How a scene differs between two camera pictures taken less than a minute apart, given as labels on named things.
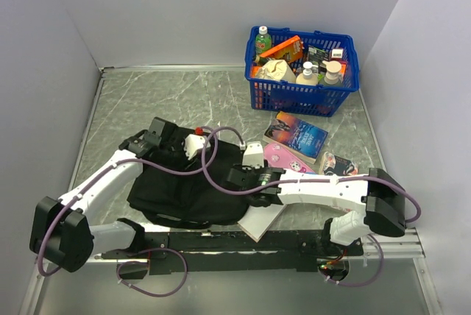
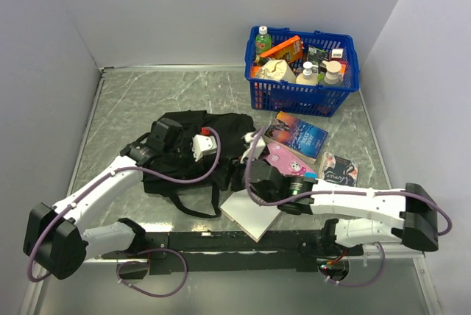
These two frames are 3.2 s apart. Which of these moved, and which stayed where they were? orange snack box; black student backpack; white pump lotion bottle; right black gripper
Moved: black student backpack
Stayed: white pump lotion bottle; right black gripper; orange snack box
